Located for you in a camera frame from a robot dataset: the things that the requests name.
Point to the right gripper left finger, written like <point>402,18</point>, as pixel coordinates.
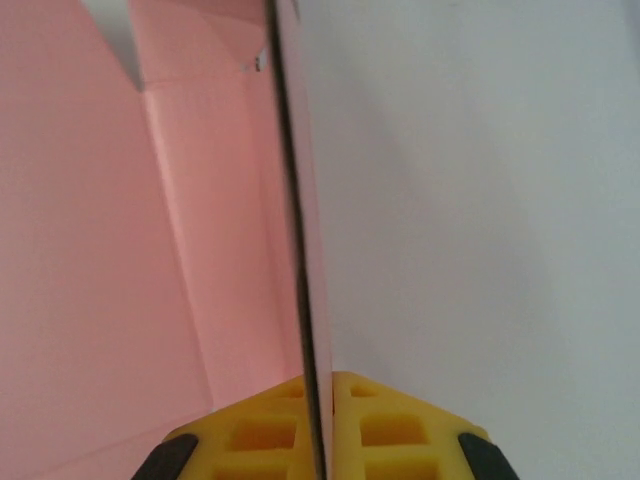
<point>240,440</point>

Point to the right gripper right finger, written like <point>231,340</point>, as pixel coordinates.
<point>400,440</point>

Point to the pink paper box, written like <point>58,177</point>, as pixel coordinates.
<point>100,240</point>

